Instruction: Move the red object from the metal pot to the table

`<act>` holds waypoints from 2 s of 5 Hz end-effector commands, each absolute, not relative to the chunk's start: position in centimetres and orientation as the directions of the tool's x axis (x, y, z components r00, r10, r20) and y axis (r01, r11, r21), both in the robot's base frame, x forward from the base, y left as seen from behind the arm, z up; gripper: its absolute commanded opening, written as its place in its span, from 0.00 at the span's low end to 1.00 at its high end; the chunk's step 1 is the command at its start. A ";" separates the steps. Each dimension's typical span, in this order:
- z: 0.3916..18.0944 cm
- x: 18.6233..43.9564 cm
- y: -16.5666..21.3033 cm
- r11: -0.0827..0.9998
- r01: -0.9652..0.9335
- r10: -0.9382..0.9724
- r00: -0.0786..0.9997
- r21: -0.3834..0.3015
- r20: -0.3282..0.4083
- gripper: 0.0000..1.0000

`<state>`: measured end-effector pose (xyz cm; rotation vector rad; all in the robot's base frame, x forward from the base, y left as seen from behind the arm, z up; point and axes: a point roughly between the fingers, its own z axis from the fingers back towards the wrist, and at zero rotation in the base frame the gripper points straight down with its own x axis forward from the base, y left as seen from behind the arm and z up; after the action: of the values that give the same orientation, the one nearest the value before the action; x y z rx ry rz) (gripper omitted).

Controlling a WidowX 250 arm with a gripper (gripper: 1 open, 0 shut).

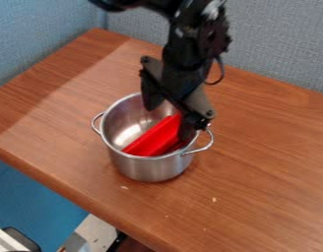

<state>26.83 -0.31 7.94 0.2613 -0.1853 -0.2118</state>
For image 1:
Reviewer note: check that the stainless steel pot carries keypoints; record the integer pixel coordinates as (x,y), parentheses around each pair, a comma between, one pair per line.
(122,124)

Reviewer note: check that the black and white object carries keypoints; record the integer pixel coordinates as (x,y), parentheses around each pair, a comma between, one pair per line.
(14,241)

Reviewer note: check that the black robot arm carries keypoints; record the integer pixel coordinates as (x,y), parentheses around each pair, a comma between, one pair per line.
(198,24)

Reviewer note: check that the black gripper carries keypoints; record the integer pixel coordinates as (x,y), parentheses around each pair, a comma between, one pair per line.
(176,79)

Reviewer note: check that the white table leg frame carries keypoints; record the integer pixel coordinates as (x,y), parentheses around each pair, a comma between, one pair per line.
(94,236)

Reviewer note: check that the red plastic block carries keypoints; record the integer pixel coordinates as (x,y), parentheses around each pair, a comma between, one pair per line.
(160,141)

